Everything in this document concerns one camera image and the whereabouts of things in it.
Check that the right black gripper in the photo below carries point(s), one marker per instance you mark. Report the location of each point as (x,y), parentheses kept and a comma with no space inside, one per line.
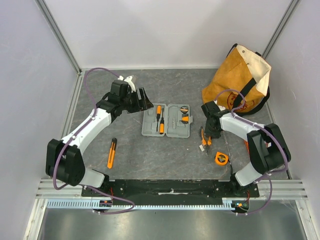
(213,131)

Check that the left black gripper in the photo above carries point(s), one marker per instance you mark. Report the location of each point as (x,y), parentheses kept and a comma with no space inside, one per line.
(142,105)

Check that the orange handled pliers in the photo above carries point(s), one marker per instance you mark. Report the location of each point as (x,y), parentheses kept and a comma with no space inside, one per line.
(206,141)

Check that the orange black screwdriver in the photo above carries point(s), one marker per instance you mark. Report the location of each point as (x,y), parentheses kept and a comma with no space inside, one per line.
(158,114)
(162,122)

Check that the grey plastic tool case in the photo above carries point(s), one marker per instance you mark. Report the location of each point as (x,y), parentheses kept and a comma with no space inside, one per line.
(173,127)

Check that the orange utility knife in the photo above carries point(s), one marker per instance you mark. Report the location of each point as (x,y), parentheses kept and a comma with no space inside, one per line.
(112,153)

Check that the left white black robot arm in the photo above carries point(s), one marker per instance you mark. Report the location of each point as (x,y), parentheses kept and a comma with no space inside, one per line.
(64,158)

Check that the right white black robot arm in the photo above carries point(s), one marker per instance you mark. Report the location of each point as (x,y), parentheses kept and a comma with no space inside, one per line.
(267,147)

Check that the orange tape measure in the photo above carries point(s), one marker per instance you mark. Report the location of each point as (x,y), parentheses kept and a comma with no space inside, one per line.
(221,159)

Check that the round black orange tape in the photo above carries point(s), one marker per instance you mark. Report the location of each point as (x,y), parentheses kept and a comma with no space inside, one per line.
(184,109)

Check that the orange printed box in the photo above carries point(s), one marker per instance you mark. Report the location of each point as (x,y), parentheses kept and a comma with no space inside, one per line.
(247,146)

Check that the brown canvas tote bag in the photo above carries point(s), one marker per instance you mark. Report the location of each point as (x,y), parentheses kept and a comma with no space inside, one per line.
(241,82)

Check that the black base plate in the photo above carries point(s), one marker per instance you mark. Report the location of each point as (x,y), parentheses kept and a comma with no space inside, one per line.
(126,188)

